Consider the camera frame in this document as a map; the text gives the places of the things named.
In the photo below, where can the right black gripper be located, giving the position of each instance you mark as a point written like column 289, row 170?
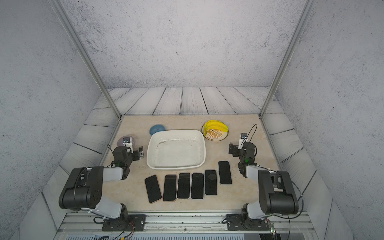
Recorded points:
column 236, row 150

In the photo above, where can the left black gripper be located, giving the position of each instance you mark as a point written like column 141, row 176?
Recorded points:
column 136, row 157

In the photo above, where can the black phone green case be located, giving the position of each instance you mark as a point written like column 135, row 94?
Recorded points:
column 225, row 173

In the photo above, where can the white plastic storage box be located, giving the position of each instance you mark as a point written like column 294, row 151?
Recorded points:
column 176, row 150

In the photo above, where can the black phone grey-green case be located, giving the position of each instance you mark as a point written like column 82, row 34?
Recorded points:
column 211, row 187

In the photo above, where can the black phone purple case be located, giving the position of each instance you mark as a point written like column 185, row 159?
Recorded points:
column 197, row 186

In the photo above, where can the black phone cream case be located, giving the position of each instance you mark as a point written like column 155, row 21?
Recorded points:
column 184, row 186

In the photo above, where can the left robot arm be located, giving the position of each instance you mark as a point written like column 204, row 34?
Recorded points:
column 84, row 189

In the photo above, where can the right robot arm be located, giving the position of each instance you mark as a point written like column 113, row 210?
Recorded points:
column 276, row 189

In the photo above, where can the purple bowl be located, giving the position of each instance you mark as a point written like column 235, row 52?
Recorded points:
column 120, row 141

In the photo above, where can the patterned plate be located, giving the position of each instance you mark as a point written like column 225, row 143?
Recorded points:
column 214, row 135

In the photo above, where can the yellow banana bunch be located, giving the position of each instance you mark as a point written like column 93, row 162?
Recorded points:
column 215, row 124

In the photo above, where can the blue bowl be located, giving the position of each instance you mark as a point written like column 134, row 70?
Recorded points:
column 156, row 128

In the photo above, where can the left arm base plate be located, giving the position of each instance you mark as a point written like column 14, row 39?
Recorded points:
column 136, row 222

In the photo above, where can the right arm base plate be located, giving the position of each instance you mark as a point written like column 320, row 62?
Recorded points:
column 235, row 222

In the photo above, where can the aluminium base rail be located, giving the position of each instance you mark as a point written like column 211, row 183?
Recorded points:
column 188, row 226

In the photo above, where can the right metal frame post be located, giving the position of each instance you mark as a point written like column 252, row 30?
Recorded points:
column 308, row 7

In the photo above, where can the metal frame post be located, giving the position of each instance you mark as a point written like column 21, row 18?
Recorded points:
column 308, row 7
column 69, row 28

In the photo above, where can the left metal frame post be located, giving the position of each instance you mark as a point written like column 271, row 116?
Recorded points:
column 69, row 28

